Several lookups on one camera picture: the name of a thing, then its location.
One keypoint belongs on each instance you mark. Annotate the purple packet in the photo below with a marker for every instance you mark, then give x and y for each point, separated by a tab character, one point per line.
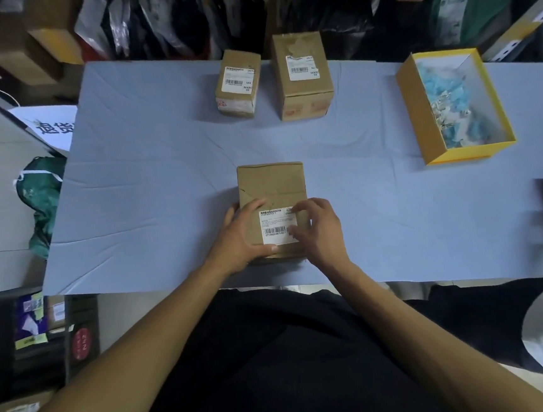
29	319

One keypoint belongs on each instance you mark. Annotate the white shipping label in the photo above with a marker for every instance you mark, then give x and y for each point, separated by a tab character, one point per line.
277	224

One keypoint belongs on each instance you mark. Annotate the person's right forearm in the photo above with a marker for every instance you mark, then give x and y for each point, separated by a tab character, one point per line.
420	337

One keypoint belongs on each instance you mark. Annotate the grey metal shelf beam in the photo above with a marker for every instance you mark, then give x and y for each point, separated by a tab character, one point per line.
521	32

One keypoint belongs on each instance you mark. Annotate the small labelled cardboard box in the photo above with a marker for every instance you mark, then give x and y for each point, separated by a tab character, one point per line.
237	85

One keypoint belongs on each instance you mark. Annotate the yellow open box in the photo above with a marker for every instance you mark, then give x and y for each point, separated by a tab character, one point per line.
417	110

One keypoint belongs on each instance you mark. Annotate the white sign with black characters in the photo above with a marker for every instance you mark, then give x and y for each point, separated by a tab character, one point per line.
51	128

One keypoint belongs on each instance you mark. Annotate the tall labelled cardboard box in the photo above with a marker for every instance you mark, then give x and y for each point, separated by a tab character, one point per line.
302	75

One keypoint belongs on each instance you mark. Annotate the person's left thumb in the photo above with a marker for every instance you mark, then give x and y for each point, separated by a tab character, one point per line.
265	250

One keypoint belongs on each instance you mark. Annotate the person's left hand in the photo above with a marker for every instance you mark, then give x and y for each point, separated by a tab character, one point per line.
236	242

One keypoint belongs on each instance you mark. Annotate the person's right thumb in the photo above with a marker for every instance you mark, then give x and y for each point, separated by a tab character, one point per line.
295	234

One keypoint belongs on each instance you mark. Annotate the green parcel with white label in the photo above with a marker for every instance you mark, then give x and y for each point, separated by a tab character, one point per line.
467	3

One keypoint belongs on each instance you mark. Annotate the person's right hand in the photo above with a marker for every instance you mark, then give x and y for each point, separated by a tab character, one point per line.
324	237

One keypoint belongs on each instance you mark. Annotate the green plastic bag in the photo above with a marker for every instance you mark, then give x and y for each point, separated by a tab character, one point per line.
43	195

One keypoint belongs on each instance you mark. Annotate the black box with red circle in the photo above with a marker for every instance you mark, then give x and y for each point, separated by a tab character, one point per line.
81	346

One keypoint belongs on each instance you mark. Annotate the large brown cardboard carton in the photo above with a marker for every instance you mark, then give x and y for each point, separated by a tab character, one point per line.
29	39

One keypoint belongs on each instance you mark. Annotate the person's left forearm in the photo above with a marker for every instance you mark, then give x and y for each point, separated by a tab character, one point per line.
124	363

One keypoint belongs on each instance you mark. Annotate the blue table cloth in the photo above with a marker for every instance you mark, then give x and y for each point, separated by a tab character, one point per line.
156	185

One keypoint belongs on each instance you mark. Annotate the person's black clothing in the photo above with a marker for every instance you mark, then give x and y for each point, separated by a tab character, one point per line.
285	368

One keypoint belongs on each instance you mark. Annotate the pile of blue small items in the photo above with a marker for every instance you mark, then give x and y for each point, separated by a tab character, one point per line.
447	102

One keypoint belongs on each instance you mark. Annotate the row of dark bagged garments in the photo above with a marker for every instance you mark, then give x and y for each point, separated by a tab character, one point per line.
217	14

